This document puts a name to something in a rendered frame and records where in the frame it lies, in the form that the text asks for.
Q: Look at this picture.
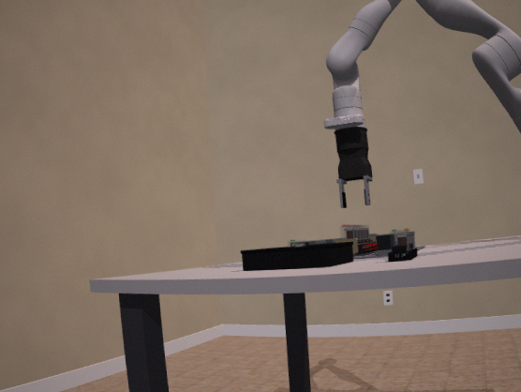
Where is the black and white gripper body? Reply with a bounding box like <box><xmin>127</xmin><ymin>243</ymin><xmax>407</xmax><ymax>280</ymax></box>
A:
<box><xmin>324</xmin><ymin>107</ymin><xmax>372</xmax><ymax>181</ymax></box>

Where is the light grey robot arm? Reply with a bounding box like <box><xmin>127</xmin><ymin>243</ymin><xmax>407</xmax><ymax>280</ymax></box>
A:
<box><xmin>326</xmin><ymin>0</ymin><xmax>521</xmax><ymax>133</ymax></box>

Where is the grey relay with green button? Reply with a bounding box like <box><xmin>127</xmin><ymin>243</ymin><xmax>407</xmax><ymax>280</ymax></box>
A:
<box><xmin>288</xmin><ymin>240</ymin><xmax>306</xmax><ymax>248</ymax></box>

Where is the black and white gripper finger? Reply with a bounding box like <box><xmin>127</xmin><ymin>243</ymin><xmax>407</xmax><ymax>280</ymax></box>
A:
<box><xmin>336</xmin><ymin>179</ymin><xmax>347</xmax><ymax>208</ymax></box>
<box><xmin>364</xmin><ymin>175</ymin><xmax>373</xmax><ymax>205</ymax></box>

